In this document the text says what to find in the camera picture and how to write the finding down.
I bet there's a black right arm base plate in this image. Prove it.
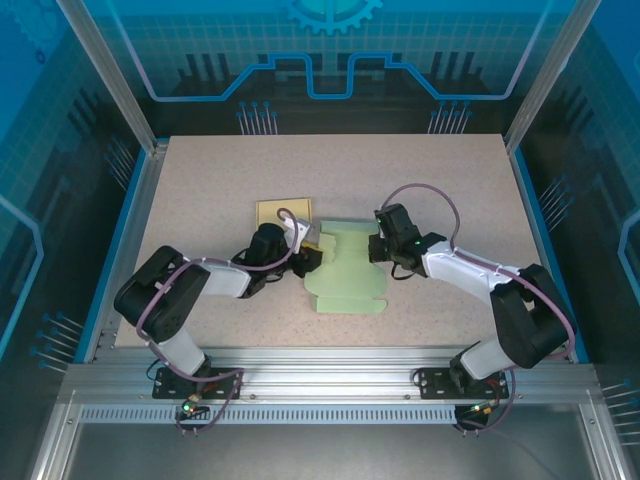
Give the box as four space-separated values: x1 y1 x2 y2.
417 366 510 400

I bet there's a yellow paper box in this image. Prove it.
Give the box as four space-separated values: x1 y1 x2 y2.
254 198 314 236

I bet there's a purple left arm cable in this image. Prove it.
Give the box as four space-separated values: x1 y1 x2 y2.
135 207 301 437

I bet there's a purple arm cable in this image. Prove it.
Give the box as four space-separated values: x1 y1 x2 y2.
135 207 301 437
382 183 576 437

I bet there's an aluminium corner post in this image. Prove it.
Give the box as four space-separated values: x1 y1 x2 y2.
503 0 604 154
54 0 169 156

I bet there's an aluminium frame rail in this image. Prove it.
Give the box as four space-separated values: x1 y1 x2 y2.
59 347 601 406

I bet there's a green paper box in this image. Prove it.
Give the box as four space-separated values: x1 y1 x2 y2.
303 219 390 317

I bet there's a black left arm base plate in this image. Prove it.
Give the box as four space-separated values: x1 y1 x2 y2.
152 367 244 400

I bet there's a small adapter board with LED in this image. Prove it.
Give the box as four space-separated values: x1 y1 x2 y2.
179 393 209 419
457 399 501 419

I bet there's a slotted grey cable duct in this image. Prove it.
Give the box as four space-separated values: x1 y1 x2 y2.
78 405 459 425

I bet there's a blue side panel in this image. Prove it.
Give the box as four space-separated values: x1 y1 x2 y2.
508 147 591 365
73 148 151 365

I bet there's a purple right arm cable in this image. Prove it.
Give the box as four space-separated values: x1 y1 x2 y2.
382 183 576 437

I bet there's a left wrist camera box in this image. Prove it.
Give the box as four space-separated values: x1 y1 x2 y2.
282 217 321 254

